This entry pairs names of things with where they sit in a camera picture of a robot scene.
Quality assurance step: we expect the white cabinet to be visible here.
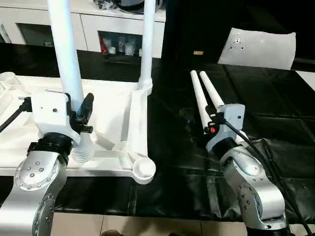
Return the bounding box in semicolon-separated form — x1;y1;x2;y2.
0;0;166;59

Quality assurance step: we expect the white plastic table leg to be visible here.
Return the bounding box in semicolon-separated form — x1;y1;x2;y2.
190;70;215;134
199;71;248;144
47;0;95;163
137;0;157;92

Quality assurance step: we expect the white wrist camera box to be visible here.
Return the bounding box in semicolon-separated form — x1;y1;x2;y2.
30;90;82;146
206;103;246;154

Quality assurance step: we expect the white plastic table top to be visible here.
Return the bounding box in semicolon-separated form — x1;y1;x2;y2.
0;72;158;185

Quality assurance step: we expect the white plastic bag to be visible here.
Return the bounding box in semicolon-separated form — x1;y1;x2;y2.
218;27;297;70

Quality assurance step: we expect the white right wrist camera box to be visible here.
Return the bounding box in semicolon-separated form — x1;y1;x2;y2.
206;103;246;154

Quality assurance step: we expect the small red item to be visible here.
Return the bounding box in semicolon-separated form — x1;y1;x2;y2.
100;37;110;55

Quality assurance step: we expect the grey bag on cabinet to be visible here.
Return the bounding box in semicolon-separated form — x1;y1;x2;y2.
94;0;165;13

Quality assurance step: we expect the black robot foot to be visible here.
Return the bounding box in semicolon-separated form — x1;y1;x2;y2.
101;229;124;236

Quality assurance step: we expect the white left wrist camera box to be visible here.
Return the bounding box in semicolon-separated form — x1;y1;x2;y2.
30;90;82;146

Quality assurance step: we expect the black work mat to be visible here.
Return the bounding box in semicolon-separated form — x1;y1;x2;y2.
0;42;315;222

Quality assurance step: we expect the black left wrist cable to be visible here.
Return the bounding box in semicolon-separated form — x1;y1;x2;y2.
0;97;33;134

